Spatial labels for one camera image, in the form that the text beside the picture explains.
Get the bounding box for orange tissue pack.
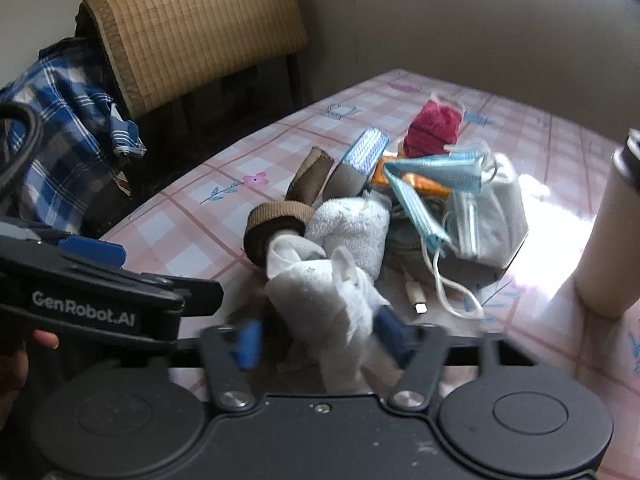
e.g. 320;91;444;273
371;155;451;200

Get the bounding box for white drawstring pouch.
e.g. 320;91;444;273
444;151;528;270

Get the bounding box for chair with bamboo mat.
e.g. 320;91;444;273
74;0;312;196

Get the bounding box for red knitted pouch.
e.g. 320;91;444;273
402;93;465;158

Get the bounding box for pink checkered tablecloth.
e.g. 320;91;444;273
98;68;640;480

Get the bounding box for blue white striped packet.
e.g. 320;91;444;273
322;127;390;200

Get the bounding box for brown sock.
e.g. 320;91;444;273
243;146;334;268

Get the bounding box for white cloth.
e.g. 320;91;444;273
265;191;392;393

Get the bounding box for white cup with black lid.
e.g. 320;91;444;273
574;129;640;318

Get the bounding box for blue surgical mask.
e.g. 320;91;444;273
382;146;494;321

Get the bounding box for black strap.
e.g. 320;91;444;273
0;102;46;201

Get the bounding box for person's left hand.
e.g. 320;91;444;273
1;330;60;426

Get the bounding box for blue plaid shirt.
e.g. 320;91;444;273
1;38;146;233

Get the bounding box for white usb cable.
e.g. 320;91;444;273
387;238;432;316

